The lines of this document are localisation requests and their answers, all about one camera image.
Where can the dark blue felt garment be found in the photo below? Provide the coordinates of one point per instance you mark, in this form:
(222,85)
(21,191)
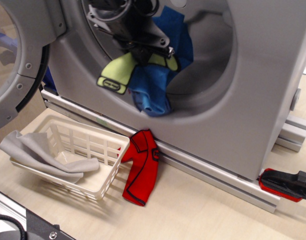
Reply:
(172,24)

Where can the red felt shirt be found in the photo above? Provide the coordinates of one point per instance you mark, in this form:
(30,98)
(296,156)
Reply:
(144,154)

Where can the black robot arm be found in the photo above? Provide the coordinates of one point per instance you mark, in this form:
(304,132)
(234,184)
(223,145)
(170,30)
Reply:
(144,7)

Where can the grey toy washing machine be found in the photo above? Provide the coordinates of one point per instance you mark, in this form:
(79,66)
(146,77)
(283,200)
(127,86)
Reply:
(229,104)

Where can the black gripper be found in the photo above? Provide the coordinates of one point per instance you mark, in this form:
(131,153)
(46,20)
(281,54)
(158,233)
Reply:
(132,32)

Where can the grey round machine door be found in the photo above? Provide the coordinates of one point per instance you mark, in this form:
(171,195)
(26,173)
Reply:
(27,28)

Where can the aluminium side profile block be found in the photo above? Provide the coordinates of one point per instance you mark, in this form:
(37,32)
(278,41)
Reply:
(293,133)

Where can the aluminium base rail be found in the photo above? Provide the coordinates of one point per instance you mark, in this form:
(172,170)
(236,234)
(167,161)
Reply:
(232,183)

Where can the blue object behind door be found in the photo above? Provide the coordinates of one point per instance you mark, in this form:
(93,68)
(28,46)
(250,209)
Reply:
(49,84)

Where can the white plastic laundry basket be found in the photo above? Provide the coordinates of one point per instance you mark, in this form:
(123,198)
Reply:
(70,141)

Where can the grey cloth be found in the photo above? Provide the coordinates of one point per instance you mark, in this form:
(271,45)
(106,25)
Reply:
(32,151)

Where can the aluminium table edge rail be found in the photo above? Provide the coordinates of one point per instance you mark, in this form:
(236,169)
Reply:
(9,207)

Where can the light blue cloth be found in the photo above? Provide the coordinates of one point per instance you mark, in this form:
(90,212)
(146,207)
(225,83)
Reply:
(148,89)

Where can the black bracket with screw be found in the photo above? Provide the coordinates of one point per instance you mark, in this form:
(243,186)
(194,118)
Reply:
(38,228)

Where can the red black clamp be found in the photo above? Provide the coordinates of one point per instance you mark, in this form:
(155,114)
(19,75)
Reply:
(283,184)

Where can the green felt sock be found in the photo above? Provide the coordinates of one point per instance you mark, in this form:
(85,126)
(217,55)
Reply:
(116,75)

